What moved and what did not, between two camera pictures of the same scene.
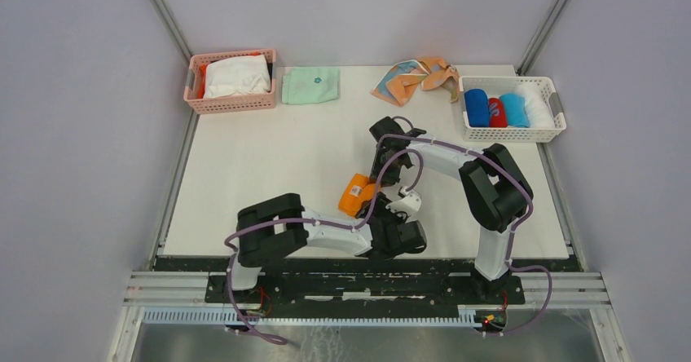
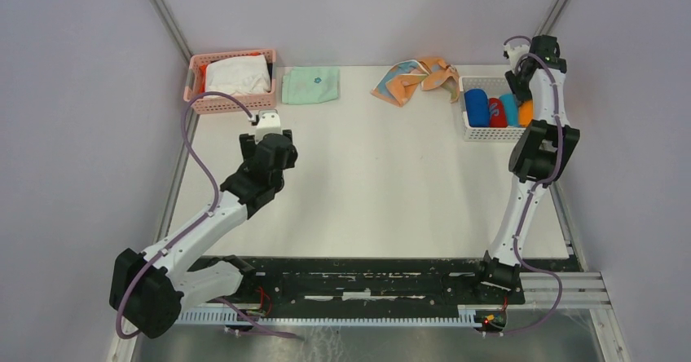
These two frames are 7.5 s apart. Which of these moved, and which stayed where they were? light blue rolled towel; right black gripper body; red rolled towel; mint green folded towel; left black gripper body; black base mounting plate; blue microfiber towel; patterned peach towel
Moved: right black gripper body; left black gripper body
Stayed: blue microfiber towel; patterned peach towel; red rolled towel; light blue rolled towel; black base mounting plate; mint green folded towel
